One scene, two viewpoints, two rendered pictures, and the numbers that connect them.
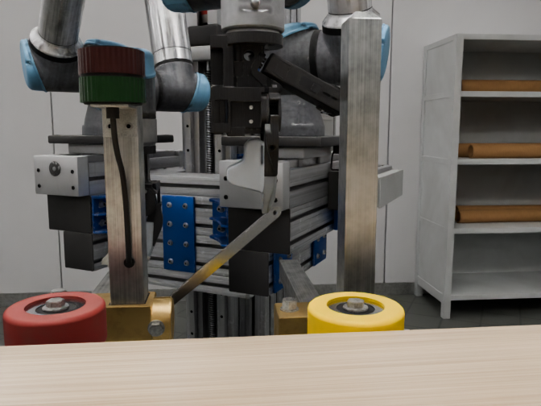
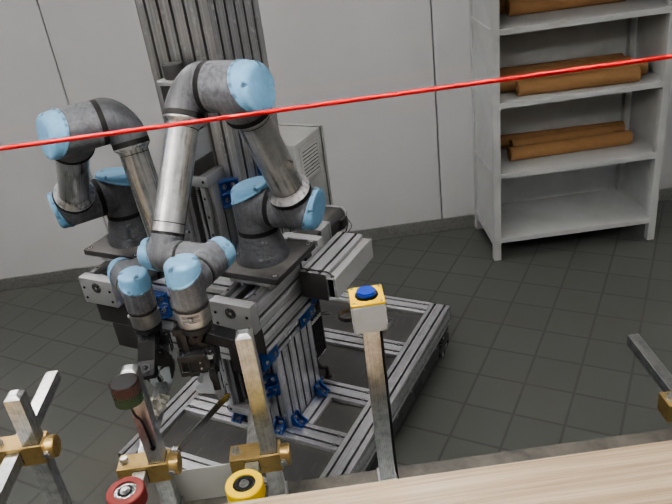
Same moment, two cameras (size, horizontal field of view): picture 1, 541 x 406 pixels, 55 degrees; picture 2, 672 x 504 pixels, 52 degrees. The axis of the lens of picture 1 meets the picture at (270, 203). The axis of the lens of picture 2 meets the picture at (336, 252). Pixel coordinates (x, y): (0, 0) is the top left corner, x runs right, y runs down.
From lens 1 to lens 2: 1.16 m
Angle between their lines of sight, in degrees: 21
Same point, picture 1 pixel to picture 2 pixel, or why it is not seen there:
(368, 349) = not seen: outside the picture
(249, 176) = (207, 388)
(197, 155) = not seen: hidden behind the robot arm
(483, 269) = (549, 194)
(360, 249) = (263, 429)
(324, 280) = (379, 223)
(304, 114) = (268, 250)
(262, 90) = (203, 356)
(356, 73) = (244, 362)
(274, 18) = (203, 322)
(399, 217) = (453, 151)
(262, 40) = (198, 335)
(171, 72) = not seen: hidden behind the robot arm
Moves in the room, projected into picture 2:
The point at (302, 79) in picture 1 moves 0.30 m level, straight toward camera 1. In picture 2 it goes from (225, 342) to (187, 442)
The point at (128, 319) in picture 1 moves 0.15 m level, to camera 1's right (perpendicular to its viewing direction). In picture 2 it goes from (158, 470) to (223, 465)
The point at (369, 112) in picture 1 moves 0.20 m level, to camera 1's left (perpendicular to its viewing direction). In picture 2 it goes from (254, 376) to (161, 383)
